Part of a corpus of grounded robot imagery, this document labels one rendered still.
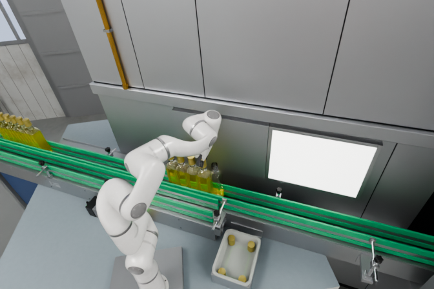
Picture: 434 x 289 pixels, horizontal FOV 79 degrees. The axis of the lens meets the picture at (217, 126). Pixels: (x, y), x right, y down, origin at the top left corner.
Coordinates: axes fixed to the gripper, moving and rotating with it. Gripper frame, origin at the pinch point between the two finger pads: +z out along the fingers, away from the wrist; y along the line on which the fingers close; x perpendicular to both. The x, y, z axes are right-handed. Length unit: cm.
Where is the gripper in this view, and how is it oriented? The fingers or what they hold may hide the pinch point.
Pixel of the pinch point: (201, 160)
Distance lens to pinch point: 123.0
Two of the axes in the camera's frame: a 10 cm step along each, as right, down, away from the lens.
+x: 9.2, 3.7, -1.4
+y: -3.5, 5.9, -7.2
